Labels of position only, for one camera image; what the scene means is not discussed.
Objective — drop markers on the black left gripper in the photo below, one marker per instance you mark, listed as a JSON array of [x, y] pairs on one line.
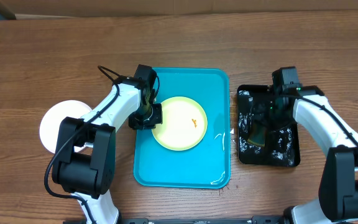
[[135, 124]]

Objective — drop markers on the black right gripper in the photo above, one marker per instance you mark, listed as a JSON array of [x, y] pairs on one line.
[[263, 119]]

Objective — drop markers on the green yellow sponge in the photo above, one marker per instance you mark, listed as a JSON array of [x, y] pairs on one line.
[[257, 134]]

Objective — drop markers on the light green plate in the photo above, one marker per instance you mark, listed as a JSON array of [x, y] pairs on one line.
[[184, 124]]

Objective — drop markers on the white plate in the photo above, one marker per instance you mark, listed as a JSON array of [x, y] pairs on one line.
[[50, 123]]

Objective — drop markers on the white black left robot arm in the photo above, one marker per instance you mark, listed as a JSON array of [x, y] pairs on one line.
[[82, 167]]

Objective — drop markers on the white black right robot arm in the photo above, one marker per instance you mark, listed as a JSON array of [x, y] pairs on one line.
[[337, 200]]

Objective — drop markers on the black rectangular water tray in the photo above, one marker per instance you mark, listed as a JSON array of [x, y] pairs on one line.
[[281, 147]]

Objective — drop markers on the teal plastic tray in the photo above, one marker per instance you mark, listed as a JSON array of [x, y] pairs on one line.
[[208, 164]]

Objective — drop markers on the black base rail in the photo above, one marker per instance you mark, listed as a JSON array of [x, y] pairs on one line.
[[256, 219]]

